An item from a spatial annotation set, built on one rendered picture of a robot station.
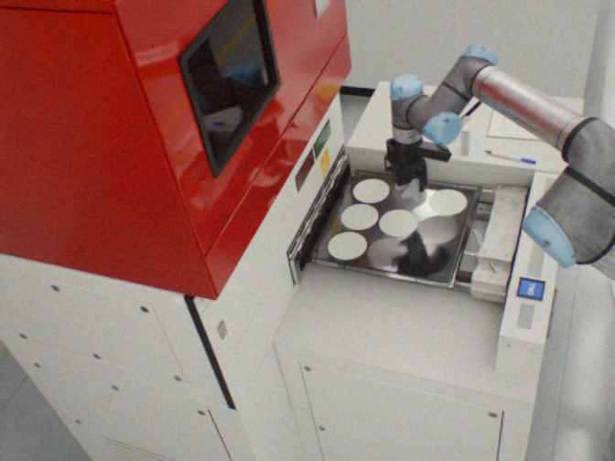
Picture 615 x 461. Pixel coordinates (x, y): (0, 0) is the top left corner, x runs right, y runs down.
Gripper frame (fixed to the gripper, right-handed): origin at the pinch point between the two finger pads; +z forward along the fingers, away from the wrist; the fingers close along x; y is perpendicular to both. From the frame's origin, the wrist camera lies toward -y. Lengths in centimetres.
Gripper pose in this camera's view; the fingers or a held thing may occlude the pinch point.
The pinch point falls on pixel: (417, 195)
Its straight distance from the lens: 178.1
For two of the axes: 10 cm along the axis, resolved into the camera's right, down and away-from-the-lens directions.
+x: 3.7, 6.1, -7.0
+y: -9.2, 3.5, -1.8
